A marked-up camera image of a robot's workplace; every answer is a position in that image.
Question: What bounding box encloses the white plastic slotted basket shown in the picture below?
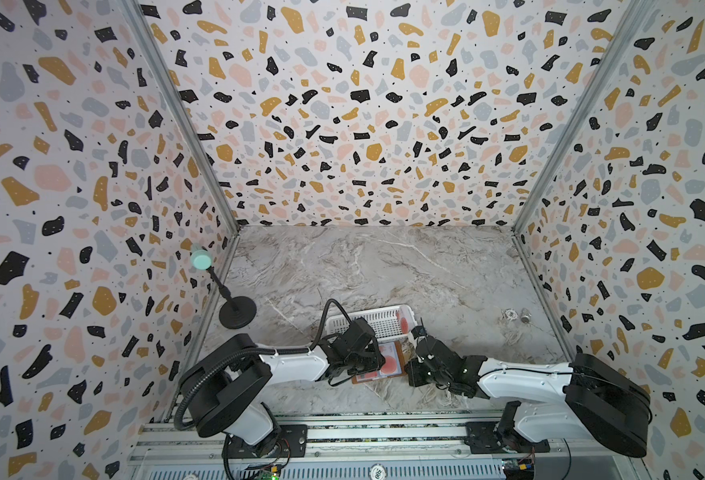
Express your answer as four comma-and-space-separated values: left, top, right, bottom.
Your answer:
348, 304, 408, 343

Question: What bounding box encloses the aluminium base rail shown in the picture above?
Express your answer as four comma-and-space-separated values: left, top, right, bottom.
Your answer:
126, 410, 651, 479

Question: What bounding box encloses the black corrugated cable hose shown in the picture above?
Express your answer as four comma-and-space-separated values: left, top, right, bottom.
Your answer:
171, 298, 353, 433

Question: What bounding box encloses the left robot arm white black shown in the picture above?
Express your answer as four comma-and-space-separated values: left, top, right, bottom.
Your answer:
174, 318, 385, 456

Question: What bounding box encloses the aluminium corner post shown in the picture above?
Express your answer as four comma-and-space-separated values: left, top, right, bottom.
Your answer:
120, 1, 240, 235
512, 0, 656, 239

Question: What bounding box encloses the aluminium corner post left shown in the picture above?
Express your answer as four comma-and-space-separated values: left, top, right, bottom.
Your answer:
120, 1, 240, 235

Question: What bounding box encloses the brown leather card holder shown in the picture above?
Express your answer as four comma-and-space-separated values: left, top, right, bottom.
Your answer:
350, 340, 416, 385

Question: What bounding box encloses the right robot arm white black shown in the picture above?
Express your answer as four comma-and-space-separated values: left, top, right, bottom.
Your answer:
405, 326, 652, 458

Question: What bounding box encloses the black stand with green ball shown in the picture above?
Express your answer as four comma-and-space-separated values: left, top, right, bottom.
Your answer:
190, 249, 258, 330

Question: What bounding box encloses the aluminium corner post right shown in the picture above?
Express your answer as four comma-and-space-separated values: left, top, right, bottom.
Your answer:
512, 0, 656, 239

